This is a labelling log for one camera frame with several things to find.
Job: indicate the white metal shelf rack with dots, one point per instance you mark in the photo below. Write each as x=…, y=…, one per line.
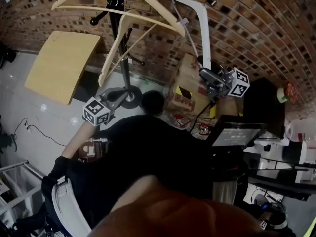
x=19, y=194

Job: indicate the black coat rack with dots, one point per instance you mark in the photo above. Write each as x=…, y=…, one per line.
x=125, y=73

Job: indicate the person's face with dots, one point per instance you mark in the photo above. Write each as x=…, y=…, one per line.
x=172, y=211

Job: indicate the person in dark clothes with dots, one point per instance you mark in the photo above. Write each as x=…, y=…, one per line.
x=148, y=157

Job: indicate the red white snack packet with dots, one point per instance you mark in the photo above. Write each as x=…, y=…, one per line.
x=181, y=121
x=204, y=129

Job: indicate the white appliance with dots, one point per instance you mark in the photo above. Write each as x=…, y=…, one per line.
x=296, y=132

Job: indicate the taped cardboard box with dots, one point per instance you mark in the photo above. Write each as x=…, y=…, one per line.
x=187, y=83

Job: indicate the person's right forearm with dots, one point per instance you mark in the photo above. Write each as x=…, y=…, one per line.
x=225, y=107

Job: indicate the black tablet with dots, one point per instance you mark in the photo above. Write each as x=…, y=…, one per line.
x=237, y=134

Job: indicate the white hanger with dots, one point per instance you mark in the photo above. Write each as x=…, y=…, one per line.
x=205, y=33

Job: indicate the black cabinet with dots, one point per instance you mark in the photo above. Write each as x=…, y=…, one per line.
x=264, y=102

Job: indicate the black round bin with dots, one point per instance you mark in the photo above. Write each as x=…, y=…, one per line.
x=153, y=102

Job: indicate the black tripod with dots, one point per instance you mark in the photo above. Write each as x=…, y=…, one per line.
x=276, y=184

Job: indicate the white green red ornament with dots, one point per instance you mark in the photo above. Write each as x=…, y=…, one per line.
x=281, y=95

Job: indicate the light wooden table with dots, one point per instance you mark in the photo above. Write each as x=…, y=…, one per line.
x=61, y=63

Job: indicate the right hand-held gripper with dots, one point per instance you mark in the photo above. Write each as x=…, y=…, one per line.
x=238, y=83

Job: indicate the person's left forearm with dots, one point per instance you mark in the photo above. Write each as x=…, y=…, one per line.
x=79, y=138

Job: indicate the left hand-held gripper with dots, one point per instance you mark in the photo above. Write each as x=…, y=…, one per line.
x=95, y=111

